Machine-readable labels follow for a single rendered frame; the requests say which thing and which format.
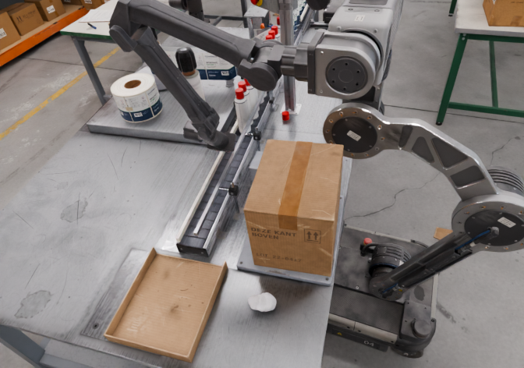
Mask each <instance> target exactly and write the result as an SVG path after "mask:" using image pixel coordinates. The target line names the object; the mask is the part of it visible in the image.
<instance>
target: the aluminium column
mask: <svg viewBox="0 0 524 368"><path fill-rule="evenodd" d="M290 2H291V0H279V3H290ZM279 14H280V27H281V42H282V43H283V45H286V46H287V45H288V46H289V45H294V30H293V7H292V8H291V9H290V10H279ZM283 79H284V92H285V110H286V111H295V109H296V78H295V77H293V76H283Z"/></svg>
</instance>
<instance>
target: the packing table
mask: <svg viewBox="0 0 524 368"><path fill-rule="evenodd" d="M483 1H484V0H451V6H450V9H449V13H451V14H449V15H448V16H453V15H452V13H453V14H454V11H455V6H456V2H457V7H456V16H455V33H460V34H459V36H458V43H457V45H456V49H455V53H454V57H453V59H452V63H451V68H450V71H449V74H448V79H447V82H446V85H445V89H444V93H443V96H442V99H441V103H440V107H439V110H438V113H437V120H436V125H437V126H441V125H442V122H443V121H444V117H445V114H446V111H447V108H453V109H459V110H466V111H477V112H483V113H490V114H496V115H508V116H515V117H520V118H524V111H521V110H515V109H508V108H499V107H498V99H497V78H496V68H495V55H494V41H501V42H512V43H523V44H524V27H489V26H488V23H487V18H486V15H485V12H484V10H483ZM468 39H469V40H480V41H489V49H490V79H491V95H492V107H489V106H483V105H476V104H464V103H457V102H450V98H451V93H452V91H453V87H454V85H455V80H456V77H457V74H458V71H459V66H460V64H461V61H462V56H463V53H464V51H465V47H466V42H467V40H468Z"/></svg>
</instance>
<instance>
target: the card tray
mask: <svg viewBox="0 0 524 368"><path fill-rule="evenodd" d="M227 269H228V266H227V263H226V260H225V262H224V263H223V266H221V265H216V264H209V263H204V262H200V261H196V260H189V259H184V258H180V257H173V256H169V255H164V254H160V253H156V251H155V249H154V247H152V249H151V250H150V252H149V254H148V256H147V258H146V260H145V261H144V263H143V265H142V267H141V268H140V270H139V272H138V274H137V276H136V277H135V279H134V281H133V283H132V284H131V286H130V288H129V290H128V292H127V293H126V295H125V297H124V299H123V301H122V302H121V304H120V306H119V308H118V309H117V311H116V313H115V315H114V316H113V318H112V321H111V322H110V324H109V325H108V328H107V329H106V331H105V333H104V336H105V337H106V338H107V339H108V340H109V341H112V342H115V343H119V344H121V345H127V346H130V347H133V348H136V349H141V350H144V351H148V352H152V353H156V354H159V355H162V356H167V357H170V358H173V359H178V360H182V361H185V362H188V363H192V361H193V357H194V356H195V353H196V350H197V347H198V345H199V343H200V339H201V337H202V334H203V332H204V328H205V327H206V324H207V321H208V318H209V316H210V314H211V310H212V308H213V305H214V302H215V300H216V298H217V295H218V292H219V289H220V287H221V283H222V281H223V279H224V276H225V273H226V271H227Z"/></svg>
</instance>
